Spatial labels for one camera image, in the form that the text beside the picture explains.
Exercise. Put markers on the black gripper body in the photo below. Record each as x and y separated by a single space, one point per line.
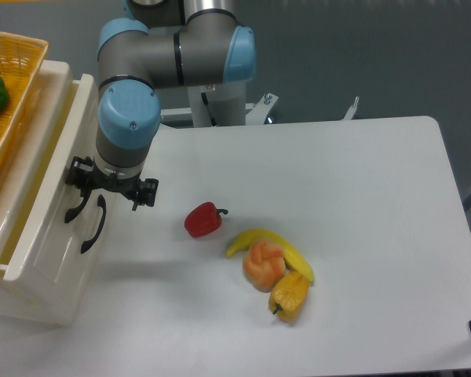
96 179

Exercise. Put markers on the red bell pepper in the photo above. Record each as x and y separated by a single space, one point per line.
204 219

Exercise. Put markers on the white drawer cabinet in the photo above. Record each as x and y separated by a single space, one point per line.
31 255

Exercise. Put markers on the yellow bell pepper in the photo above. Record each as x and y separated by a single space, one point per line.
288 297

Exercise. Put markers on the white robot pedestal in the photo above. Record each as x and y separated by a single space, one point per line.
242 103

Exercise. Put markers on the white drawer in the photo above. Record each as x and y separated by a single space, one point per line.
35 188
67 270

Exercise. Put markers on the black top drawer handle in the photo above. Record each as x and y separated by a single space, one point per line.
72 213

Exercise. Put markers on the black bottom drawer handle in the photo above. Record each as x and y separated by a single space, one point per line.
98 227

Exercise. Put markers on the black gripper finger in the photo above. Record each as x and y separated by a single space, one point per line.
144 193
79 174

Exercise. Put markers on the yellow banana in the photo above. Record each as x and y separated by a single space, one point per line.
294 260

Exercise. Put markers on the orange knotted bread roll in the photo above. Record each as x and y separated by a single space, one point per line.
264 264

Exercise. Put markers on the black drawer handle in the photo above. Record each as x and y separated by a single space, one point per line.
72 213
98 227

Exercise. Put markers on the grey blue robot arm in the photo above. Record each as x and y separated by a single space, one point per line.
159 44

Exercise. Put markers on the yellow woven basket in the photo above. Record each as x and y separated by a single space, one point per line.
20 60

